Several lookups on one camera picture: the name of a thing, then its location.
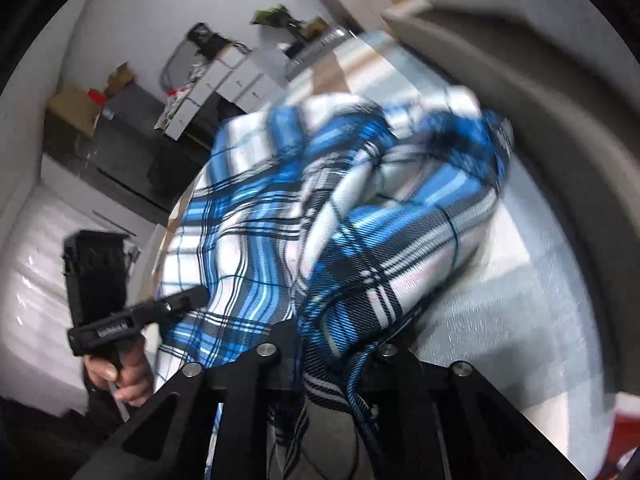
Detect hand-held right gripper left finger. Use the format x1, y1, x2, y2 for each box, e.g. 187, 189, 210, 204
72, 322, 301, 480

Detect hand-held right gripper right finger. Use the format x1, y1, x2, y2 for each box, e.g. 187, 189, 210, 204
360, 342, 586, 480

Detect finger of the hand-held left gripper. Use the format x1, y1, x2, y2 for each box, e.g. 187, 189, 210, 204
141, 286, 208, 327

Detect blue plaid shirt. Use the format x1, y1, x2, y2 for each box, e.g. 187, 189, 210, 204
152, 87, 516, 480

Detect person's left forearm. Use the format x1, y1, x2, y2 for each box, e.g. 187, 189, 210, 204
0, 390, 136, 480

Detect person's left hand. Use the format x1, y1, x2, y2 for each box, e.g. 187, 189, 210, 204
85, 332, 153, 408

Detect white curtain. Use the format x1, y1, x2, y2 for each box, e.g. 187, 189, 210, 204
0, 180, 166, 411

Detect large cardboard box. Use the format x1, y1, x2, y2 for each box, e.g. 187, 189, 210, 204
46, 82, 108, 138

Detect clutter of desk items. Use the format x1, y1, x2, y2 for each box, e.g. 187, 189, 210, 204
155, 67, 211, 131

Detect small open cardboard box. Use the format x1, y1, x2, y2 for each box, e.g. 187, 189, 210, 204
102, 62, 136, 96

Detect white desk with drawers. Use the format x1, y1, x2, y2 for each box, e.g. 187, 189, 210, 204
155, 42, 283, 141

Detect oval mirror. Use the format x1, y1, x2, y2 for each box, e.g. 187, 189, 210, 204
159, 35, 211, 91

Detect black bag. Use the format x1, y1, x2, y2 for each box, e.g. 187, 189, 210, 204
187, 22, 226, 58

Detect silver flat suitcase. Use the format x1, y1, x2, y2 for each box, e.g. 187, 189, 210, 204
285, 27, 361, 78

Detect green bouquet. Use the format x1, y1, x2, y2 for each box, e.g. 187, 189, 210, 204
250, 5, 291, 28

